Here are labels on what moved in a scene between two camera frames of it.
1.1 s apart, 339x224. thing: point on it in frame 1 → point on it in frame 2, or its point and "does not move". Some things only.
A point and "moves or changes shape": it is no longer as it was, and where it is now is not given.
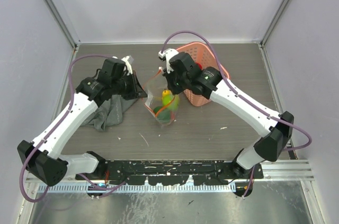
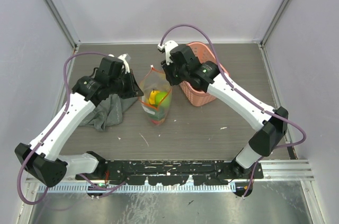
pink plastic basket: x=205 y=56 does not move
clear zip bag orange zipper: x=165 y=102 moves or changes shape
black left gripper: x=136 y=87 does not move
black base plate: x=172 y=172 does not move
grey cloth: x=108 y=113 does not move
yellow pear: x=166 y=92 → x=152 y=98
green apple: x=166 y=98 → x=162 y=99
